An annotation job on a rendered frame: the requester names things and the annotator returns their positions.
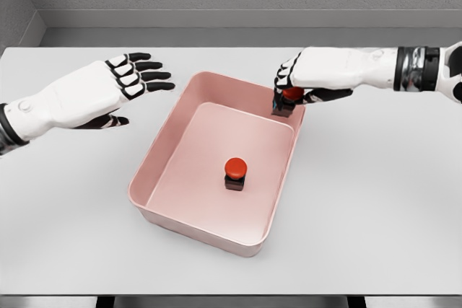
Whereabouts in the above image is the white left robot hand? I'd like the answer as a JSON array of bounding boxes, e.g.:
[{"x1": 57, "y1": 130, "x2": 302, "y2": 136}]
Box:
[{"x1": 45, "y1": 52, "x2": 176, "y2": 131}]

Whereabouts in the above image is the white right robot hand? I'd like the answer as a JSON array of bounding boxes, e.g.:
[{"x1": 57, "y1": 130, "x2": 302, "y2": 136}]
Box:
[{"x1": 271, "y1": 46, "x2": 359, "y2": 113}]

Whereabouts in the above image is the red button industrial switch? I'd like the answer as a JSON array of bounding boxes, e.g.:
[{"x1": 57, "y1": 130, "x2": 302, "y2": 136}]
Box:
[
  {"x1": 223, "y1": 157, "x2": 249, "y2": 193},
  {"x1": 270, "y1": 86, "x2": 305, "y2": 119}
]

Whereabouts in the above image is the pink rectangular basket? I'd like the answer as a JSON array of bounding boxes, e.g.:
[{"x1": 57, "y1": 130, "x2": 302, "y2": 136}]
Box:
[{"x1": 126, "y1": 71, "x2": 306, "y2": 258}]

